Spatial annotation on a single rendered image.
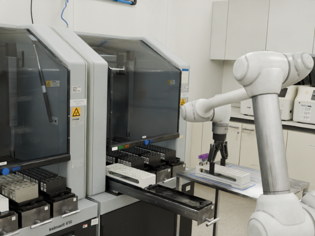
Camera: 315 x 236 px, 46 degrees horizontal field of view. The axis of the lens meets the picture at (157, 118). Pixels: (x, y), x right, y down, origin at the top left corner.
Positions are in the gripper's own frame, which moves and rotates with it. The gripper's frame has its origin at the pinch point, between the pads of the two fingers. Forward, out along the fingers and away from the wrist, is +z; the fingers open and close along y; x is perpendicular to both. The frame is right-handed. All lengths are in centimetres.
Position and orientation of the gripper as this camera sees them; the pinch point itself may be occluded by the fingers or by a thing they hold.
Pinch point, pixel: (217, 168)
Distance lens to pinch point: 211.8
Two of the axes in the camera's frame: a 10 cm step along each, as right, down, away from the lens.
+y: 6.8, -0.9, 7.3
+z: -0.4, 9.9, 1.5
